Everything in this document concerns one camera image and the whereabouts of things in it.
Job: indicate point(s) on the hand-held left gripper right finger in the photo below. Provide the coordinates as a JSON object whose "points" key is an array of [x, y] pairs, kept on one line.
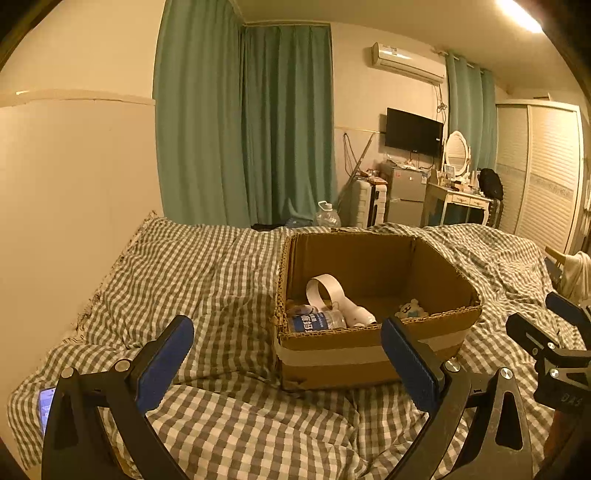
{"points": [[413, 369]]}

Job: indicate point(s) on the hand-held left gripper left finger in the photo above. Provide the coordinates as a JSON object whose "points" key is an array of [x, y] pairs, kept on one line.
{"points": [[161, 367]]}

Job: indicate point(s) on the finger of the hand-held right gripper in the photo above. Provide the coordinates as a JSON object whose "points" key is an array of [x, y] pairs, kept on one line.
{"points": [[526, 330], [570, 309]]}

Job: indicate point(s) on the brown cardboard box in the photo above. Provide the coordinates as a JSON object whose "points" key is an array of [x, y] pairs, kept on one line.
{"points": [[360, 357]]}

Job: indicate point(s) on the white plush toy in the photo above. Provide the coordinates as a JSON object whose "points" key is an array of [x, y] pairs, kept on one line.
{"points": [[412, 309]]}

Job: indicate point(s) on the white squeeze tube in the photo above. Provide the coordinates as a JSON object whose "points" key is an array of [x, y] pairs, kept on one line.
{"points": [[360, 314]]}

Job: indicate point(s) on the clear plastic water bottle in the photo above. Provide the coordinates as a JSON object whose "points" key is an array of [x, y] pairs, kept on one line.
{"points": [[318, 321]]}

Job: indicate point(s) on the white curled band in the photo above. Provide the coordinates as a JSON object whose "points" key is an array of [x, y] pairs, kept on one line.
{"points": [[323, 281]]}

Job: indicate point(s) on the white garment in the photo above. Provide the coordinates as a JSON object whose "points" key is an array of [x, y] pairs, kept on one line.
{"points": [[577, 274]]}

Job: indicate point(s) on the wooden chair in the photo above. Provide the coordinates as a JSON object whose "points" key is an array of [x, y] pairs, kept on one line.
{"points": [[554, 256]]}

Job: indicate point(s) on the green checkered blanket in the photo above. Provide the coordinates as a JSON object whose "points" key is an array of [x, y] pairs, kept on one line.
{"points": [[207, 277]]}

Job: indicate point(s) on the smartphone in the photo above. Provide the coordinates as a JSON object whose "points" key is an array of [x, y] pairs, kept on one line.
{"points": [[46, 410]]}

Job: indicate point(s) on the white louvered wardrobe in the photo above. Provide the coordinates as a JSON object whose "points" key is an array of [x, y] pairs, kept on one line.
{"points": [[549, 175]]}

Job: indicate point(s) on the white dressing table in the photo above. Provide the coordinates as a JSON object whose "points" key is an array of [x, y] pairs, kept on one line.
{"points": [[461, 199]]}

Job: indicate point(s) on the black bag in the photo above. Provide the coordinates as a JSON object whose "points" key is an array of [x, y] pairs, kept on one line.
{"points": [[491, 183]]}

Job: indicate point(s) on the white ribbed suitcase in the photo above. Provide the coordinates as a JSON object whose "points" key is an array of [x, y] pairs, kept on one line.
{"points": [[364, 205]]}

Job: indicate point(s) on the silver small fridge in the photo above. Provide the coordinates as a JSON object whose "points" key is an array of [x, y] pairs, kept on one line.
{"points": [[408, 196]]}

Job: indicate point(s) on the large clear water jug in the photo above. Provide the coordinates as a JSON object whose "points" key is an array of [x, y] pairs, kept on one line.
{"points": [[328, 218]]}

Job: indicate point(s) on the white oval mirror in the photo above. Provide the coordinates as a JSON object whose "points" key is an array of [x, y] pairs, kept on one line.
{"points": [[457, 150]]}

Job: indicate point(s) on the wooden broom stick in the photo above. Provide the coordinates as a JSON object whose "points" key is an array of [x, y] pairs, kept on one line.
{"points": [[360, 161]]}

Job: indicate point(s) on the narrow green curtain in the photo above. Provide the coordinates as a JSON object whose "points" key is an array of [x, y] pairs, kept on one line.
{"points": [[471, 110]]}

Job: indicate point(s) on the wide green curtain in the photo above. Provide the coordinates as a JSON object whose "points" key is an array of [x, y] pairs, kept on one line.
{"points": [[203, 120]]}

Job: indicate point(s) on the green corner curtain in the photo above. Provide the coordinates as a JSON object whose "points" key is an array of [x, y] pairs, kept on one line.
{"points": [[288, 129]]}

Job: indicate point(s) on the white air conditioner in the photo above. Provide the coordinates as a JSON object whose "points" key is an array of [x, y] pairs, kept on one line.
{"points": [[406, 62]]}

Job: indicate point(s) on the ceiling light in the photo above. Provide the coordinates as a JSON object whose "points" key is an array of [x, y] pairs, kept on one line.
{"points": [[519, 14]]}

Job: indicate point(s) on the black wall television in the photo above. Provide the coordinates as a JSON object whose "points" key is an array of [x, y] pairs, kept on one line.
{"points": [[413, 130]]}

